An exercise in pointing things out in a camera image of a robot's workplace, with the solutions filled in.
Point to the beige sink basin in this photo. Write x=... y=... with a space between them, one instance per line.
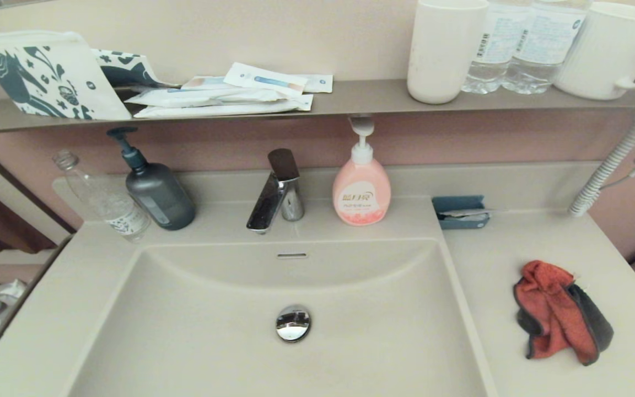
x=185 y=331

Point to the red and grey cloth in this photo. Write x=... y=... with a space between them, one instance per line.
x=554 y=314

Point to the large white blue-print pouch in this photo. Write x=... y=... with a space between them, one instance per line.
x=47 y=71

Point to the brown hanging towel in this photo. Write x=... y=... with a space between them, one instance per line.
x=3 y=226

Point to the small blue tray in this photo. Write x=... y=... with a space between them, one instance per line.
x=450 y=204

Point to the white sachet with blue stripe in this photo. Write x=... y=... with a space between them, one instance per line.
x=265 y=79

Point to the dark grey pump bottle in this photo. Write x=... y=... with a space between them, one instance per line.
x=157 y=198

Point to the pink soap pump bottle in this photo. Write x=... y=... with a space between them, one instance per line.
x=361 y=193

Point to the long white sachet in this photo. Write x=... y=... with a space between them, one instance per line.
x=202 y=97

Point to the white plastic tumbler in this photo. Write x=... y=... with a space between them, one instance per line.
x=444 y=49

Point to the thin white wrapped item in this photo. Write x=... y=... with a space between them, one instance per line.
x=469 y=216

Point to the chrome faucet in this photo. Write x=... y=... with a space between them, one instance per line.
x=273 y=198

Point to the small white sachet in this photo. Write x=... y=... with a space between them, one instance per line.
x=320 y=84

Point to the clear labelled water bottle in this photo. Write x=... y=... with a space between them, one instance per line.
x=496 y=44
x=549 y=38

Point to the grey wall shelf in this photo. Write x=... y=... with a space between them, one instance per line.
x=361 y=96

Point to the chrome drain stopper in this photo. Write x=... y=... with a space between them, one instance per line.
x=293 y=323

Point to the empty clear plastic bottle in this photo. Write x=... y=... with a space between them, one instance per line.
x=108 y=204

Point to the wide flat white sachet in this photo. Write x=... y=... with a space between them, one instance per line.
x=229 y=109

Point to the peach and blue sachet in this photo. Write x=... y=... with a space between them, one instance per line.
x=202 y=82

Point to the white ribbed mug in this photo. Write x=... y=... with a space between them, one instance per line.
x=604 y=49

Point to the small blue-print pouch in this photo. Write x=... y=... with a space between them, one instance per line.
x=130 y=69

